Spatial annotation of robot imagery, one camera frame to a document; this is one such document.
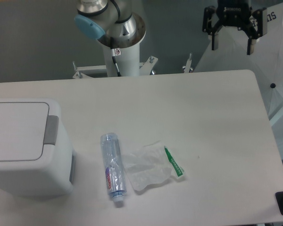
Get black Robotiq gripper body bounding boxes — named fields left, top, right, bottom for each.
left=216, top=0, right=252, bottom=31

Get clear crushed plastic bottle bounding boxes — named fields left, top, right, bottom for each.
left=100, top=133, right=127, bottom=208

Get white Superior umbrella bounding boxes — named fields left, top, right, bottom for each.
left=193, top=2, right=283, bottom=156

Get white push-lid trash can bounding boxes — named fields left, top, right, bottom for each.
left=0, top=98, right=75, bottom=196

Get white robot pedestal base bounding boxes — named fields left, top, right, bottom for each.
left=73, top=43, right=158, bottom=79

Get clear plastic bag green strip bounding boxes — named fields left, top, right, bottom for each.
left=122, top=141, right=187, bottom=195

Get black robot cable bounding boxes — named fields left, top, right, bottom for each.
left=109, top=36, right=122, bottom=77

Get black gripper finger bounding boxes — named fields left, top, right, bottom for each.
left=241, top=8, right=267, bottom=55
left=202, top=6, right=224, bottom=50

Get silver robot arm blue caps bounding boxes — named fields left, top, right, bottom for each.
left=74, top=0, right=267, bottom=55

